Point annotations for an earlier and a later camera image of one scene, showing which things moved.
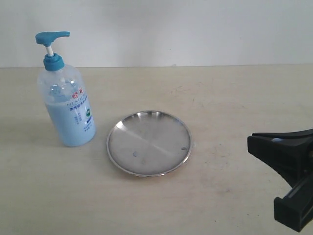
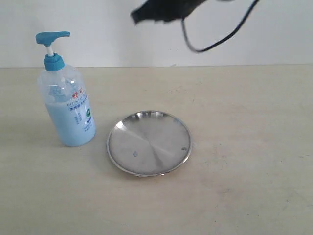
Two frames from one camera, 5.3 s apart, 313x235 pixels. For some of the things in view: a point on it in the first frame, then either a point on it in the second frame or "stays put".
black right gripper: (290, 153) → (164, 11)
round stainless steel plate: (149, 143) stays put
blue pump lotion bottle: (65, 96) stays put
